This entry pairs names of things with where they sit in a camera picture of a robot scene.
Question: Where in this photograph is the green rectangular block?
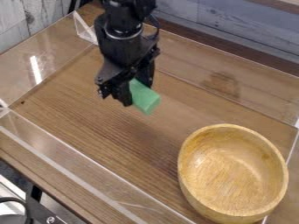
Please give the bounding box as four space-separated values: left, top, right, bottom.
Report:
130 79 162 115

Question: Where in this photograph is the black cable on floor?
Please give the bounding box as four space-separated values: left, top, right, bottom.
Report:
0 197 34 224

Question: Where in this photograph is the brown wooden bowl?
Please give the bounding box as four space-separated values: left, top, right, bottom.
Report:
178 123 289 224

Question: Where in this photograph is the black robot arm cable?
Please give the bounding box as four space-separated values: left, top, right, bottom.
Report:
145 14 162 40

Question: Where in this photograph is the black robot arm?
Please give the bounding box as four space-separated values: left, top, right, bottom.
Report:
94 0 161 107

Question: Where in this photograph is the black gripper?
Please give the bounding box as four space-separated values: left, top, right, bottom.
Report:
95 15 161 107

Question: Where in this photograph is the clear acrylic enclosure wall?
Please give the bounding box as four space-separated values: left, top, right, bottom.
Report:
0 13 299 224

